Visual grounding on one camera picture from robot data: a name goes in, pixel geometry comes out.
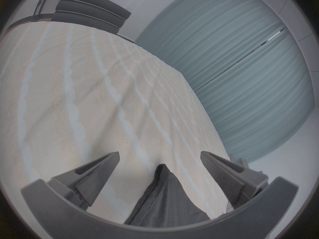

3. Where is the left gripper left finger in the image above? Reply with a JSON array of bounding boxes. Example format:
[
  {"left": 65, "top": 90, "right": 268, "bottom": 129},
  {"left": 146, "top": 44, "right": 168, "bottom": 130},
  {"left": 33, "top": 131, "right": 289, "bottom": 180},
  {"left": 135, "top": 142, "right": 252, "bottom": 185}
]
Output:
[{"left": 50, "top": 151, "right": 120, "bottom": 210}]

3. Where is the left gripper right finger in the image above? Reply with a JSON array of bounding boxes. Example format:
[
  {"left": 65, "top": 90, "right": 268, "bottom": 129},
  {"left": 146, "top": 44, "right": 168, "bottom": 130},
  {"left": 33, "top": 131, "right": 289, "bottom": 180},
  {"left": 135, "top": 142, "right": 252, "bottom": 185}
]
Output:
[{"left": 200, "top": 151, "right": 268, "bottom": 206}]

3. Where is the black T-shirt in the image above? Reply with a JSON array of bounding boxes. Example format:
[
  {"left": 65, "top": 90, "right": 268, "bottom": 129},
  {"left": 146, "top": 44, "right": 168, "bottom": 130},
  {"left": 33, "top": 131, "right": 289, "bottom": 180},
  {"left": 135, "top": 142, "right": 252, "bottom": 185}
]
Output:
[{"left": 124, "top": 163, "right": 211, "bottom": 228}]

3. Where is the grey bedside table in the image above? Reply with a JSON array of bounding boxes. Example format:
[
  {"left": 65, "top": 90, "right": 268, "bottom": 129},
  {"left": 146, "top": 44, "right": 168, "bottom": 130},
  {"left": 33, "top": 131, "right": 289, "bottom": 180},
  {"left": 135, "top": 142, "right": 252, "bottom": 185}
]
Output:
[{"left": 228, "top": 154, "right": 250, "bottom": 168}]

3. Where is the bed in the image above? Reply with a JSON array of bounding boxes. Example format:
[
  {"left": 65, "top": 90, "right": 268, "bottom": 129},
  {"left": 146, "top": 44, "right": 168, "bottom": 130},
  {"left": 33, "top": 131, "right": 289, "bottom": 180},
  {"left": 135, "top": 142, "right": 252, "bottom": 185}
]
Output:
[{"left": 0, "top": 21, "right": 231, "bottom": 225}]

